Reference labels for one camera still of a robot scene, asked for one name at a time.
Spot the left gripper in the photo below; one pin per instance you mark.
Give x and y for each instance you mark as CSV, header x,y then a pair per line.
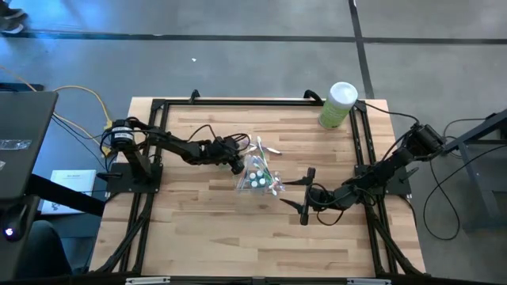
x,y
223,150

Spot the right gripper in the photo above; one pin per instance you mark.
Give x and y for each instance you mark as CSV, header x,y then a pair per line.
x,y
322,200

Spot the orange and white toothbrush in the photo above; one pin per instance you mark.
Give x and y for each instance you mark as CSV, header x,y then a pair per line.
x,y
273,189

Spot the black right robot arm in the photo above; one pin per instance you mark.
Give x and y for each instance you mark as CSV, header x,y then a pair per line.
x,y
392,160

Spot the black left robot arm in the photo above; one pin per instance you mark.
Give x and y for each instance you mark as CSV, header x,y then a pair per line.
x,y
174,146

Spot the clear acrylic organizer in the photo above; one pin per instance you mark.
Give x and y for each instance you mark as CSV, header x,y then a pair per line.
x,y
245,189

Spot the green disinfecting wipes canister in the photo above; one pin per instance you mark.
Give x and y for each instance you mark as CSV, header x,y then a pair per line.
x,y
336,111

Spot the white aluminium extrusion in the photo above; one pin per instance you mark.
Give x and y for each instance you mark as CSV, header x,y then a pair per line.
x,y
368,282
146,280

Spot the white booklet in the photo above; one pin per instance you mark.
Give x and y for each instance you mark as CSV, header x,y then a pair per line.
x,y
75,180

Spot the black side desk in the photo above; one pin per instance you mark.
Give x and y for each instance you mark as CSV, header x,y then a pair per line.
x,y
24,118

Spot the black device with indicator light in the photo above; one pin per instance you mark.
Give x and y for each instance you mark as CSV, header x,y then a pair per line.
x,y
16,225

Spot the black aluminium rig frame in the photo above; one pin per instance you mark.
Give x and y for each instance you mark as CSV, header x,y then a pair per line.
x,y
257,102

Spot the black desk frame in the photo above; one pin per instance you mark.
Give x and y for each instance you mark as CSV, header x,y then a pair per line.
x,y
480,190

